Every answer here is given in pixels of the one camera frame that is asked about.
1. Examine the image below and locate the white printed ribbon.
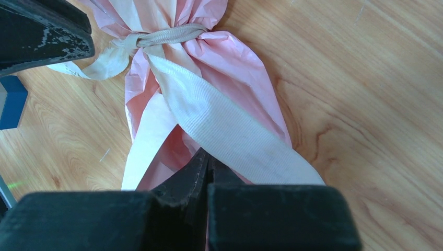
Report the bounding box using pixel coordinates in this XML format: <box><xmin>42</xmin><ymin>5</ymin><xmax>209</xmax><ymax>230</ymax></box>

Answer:
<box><xmin>50</xmin><ymin>24</ymin><xmax>324</xmax><ymax>185</ymax></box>

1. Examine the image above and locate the grey building brick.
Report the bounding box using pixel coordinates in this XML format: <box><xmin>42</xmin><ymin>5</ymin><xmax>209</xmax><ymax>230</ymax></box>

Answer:
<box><xmin>1</xmin><ymin>75</ymin><xmax>28</xmax><ymax>130</ymax></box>

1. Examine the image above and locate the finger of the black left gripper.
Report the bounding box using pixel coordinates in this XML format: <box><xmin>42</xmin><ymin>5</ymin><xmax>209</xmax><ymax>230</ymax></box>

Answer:
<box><xmin>1</xmin><ymin>0</ymin><xmax>95</xmax><ymax>76</ymax></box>

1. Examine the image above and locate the pink flower bouquet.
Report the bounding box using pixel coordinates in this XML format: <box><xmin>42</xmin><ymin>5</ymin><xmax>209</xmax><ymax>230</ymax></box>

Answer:
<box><xmin>80</xmin><ymin>1</ymin><xmax>297</xmax><ymax>190</ymax></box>

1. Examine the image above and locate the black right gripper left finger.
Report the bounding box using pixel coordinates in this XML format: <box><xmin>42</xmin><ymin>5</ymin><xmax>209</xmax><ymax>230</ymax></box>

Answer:
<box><xmin>1</xmin><ymin>149</ymin><xmax>209</xmax><ymax>250</ymax></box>

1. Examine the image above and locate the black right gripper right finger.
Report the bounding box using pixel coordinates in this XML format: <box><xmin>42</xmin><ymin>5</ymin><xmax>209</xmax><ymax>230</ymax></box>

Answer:
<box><xmin>207</xmin><ymin>159</ymin><xmax>362</xmax><ymax>250</ymax></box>

